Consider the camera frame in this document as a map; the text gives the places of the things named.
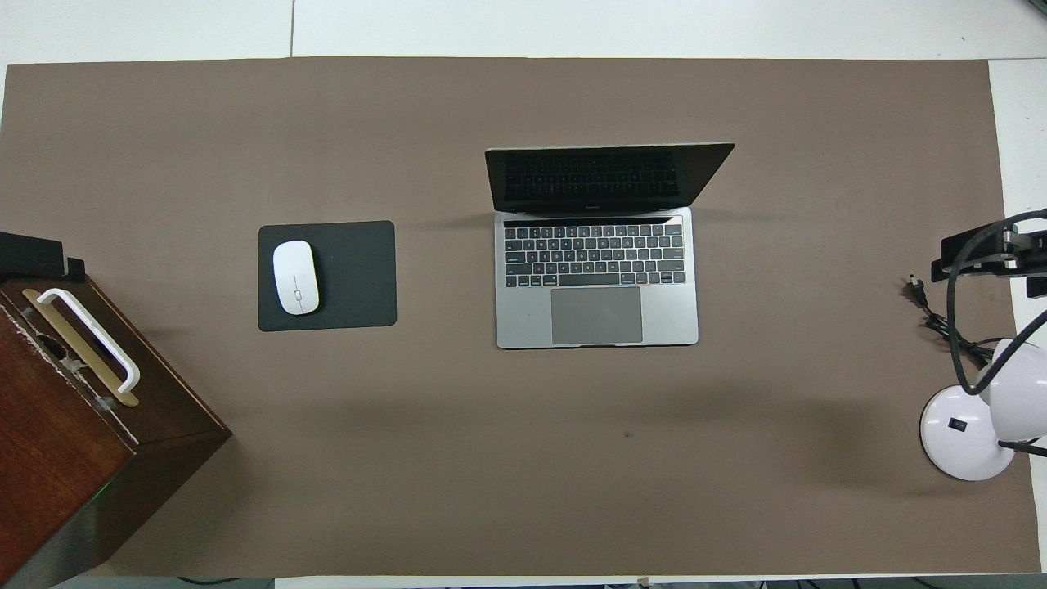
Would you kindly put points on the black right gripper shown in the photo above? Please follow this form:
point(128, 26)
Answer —
point(1032, 249)

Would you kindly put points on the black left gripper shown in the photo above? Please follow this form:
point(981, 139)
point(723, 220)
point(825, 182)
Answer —
point(29, 255)

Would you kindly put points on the silver Apple laptop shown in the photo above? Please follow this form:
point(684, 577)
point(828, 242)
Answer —
point(671, 319)

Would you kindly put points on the dark brown wooden box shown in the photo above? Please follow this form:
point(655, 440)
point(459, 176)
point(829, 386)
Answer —
point(49, 442)

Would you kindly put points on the white desk lamp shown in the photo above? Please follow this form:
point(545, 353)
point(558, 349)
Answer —
point(957, 433)

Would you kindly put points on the white computer mouse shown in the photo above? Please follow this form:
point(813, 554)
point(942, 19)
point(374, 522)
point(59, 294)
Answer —
point(296, 278)

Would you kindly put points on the black mouse pad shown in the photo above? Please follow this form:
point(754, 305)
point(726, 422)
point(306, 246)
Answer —
point(360, 278)

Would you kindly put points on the brown table mat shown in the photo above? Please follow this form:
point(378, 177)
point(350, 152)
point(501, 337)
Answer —
point(572, 98)

